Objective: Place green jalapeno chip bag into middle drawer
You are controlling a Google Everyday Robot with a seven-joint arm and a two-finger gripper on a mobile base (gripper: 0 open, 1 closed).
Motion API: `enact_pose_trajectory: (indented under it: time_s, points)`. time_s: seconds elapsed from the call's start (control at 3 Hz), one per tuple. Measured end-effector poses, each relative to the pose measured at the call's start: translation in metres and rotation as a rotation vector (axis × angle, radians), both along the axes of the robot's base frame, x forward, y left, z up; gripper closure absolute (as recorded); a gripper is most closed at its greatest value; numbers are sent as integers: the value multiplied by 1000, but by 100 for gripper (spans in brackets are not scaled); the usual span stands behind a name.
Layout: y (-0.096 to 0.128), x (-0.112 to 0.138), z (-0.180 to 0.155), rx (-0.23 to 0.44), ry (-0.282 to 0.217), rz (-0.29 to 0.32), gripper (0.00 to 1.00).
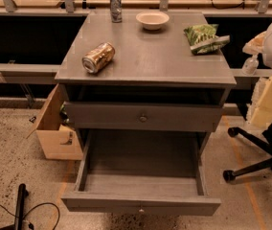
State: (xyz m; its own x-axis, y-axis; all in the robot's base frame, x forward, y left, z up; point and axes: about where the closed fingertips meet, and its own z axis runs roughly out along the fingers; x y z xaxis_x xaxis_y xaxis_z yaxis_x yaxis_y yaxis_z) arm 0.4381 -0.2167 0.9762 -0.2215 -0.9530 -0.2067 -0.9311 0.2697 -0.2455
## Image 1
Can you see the green jalapeno chip bag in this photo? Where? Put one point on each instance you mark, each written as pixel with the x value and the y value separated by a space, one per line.
pixel 204 40

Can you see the grey wooden drawer cabinet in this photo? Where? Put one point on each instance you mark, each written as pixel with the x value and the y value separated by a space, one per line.
pixel 147 68

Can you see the closed grey upper drawer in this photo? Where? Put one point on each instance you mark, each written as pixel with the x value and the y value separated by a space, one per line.
pixel 143 116

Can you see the open grey lower drawer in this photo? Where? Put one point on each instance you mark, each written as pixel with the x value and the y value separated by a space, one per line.
pixel 141 172

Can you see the gold crushed soda can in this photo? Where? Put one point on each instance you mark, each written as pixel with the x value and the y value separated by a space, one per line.
pixel 98 58

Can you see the open cardboard box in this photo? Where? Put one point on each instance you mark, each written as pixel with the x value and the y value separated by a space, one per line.
pixel 57 141

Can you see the white paper bowl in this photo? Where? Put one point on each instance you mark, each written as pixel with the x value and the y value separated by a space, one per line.
pixel 152 20

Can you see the clear sanitizer pump bottle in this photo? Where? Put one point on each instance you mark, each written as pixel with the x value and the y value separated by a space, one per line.
pixel 250 65

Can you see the black stand leg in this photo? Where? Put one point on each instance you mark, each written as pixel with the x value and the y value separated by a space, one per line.
pixel 19 211

